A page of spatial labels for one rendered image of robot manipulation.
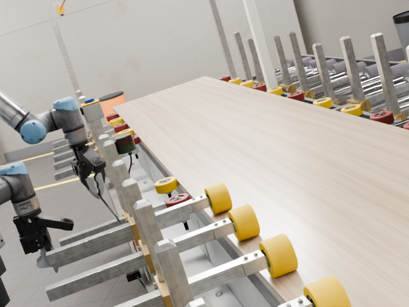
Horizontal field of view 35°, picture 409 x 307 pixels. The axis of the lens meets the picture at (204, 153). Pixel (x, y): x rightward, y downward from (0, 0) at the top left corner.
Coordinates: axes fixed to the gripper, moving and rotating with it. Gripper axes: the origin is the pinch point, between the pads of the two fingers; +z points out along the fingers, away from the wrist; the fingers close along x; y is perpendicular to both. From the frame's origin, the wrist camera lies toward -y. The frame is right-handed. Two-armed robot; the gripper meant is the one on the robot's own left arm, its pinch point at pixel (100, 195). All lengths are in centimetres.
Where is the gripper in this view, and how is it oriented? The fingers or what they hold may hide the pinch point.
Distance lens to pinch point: 229.7
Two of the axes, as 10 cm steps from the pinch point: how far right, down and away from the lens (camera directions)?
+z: 2.9, 9.3, 2.4
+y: -5.3, -0.5, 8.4
